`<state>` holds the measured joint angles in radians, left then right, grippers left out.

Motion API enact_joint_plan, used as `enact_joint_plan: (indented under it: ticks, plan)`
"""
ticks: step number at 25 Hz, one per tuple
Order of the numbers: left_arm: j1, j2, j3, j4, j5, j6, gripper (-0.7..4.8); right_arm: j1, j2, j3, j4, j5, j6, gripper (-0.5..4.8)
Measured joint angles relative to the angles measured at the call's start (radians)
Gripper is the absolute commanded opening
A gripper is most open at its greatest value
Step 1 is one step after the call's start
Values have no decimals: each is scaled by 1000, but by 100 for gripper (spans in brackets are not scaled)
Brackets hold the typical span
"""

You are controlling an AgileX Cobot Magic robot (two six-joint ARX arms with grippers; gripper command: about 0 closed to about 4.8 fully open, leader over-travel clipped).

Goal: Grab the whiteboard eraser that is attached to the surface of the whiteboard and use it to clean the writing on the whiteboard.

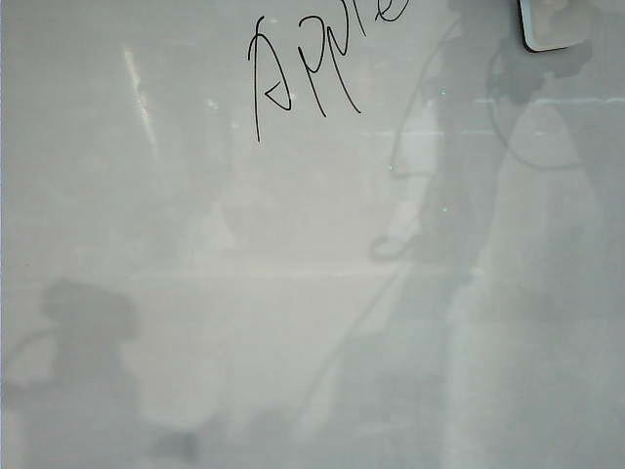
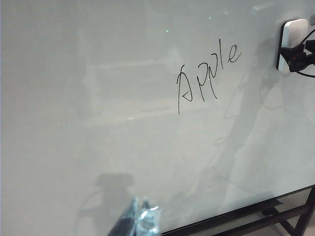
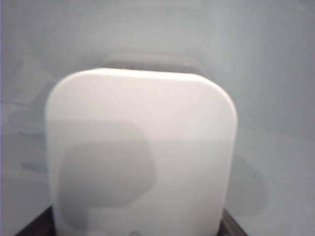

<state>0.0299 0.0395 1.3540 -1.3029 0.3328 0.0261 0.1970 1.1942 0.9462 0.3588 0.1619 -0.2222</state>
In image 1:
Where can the white whiteboard eraser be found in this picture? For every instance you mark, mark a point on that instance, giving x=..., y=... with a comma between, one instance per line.
x=552, y=24

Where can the white glossy whiteboard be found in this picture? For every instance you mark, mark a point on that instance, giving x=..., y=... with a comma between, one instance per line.
x=312, y=293

